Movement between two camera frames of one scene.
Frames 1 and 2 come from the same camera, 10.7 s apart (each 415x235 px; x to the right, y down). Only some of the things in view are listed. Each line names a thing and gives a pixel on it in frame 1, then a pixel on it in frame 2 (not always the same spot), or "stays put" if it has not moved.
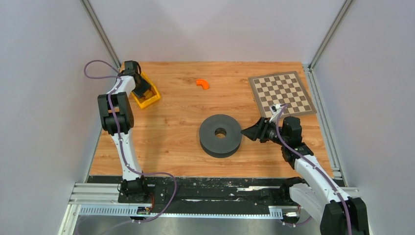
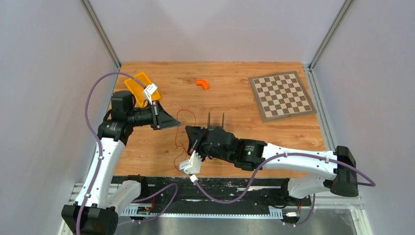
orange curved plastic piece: x=204 y=84 stays put
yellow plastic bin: x=151 y=96 stays put
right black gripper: x=258 y=131 -> x=195 y=135
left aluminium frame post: x=101 y=33 stays put
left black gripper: x=146 y=86 -> x=166 y=122
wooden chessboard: x=286 y=88 stays put
